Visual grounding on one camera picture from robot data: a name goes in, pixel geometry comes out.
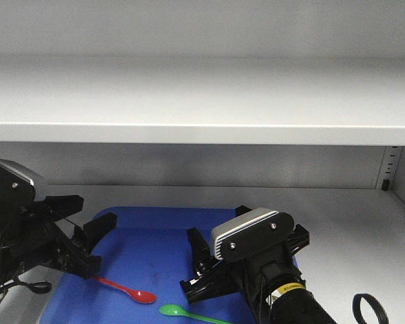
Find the green plastic spoon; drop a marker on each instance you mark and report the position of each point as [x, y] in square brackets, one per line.
[176, 310]

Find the red plastic spoon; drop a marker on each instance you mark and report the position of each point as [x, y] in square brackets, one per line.
[139, 296]

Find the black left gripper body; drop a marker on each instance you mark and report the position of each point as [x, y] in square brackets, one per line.
[27, 241]

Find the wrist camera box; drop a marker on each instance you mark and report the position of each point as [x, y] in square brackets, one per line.
[20, 185]
[249, 234]

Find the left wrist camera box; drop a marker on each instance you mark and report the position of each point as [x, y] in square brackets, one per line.
[20, 185]

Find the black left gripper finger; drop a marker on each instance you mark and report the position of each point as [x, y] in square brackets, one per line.
[77, 252]
[58, 207]

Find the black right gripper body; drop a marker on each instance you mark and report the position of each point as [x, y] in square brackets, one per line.
[273, 267]

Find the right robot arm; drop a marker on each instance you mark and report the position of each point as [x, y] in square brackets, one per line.
[289, 303]

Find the white cabinet shelf upper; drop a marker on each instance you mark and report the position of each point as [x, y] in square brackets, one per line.
[358, 102]

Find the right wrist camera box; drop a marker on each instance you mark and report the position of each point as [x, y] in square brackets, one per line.
[249, 234]

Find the blue plastic tray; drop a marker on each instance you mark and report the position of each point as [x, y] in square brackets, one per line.
[148, 250]

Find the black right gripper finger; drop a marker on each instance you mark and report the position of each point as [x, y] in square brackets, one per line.
[200, 250]
[221, 279]

